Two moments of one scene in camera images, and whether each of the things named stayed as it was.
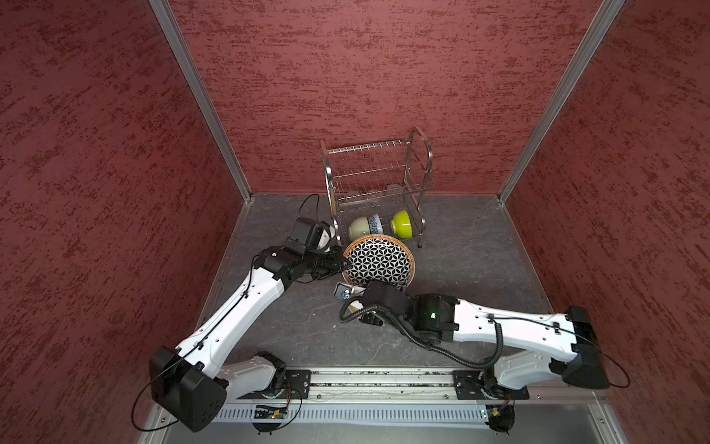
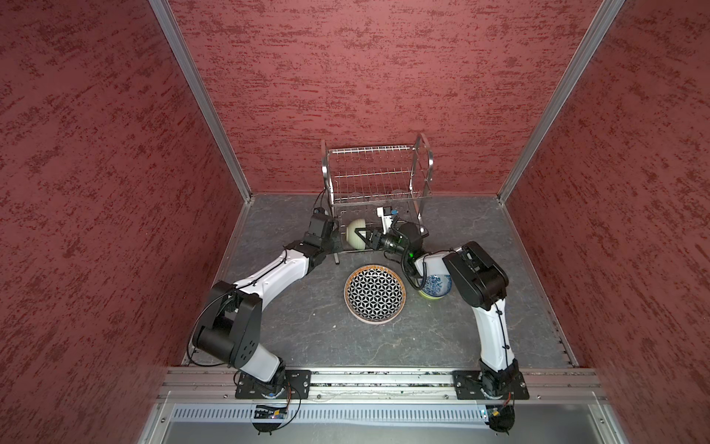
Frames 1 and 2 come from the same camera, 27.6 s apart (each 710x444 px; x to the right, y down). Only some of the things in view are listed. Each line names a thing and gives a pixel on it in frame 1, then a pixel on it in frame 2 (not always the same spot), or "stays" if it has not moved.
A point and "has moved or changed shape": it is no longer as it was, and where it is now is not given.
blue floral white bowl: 375,225 has moved or changed shape
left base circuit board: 265,412 stays
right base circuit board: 501,418 stays
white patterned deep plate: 379,257 has moved or changed shape
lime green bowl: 401,225 has moved or changed shape
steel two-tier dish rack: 378,191 stays
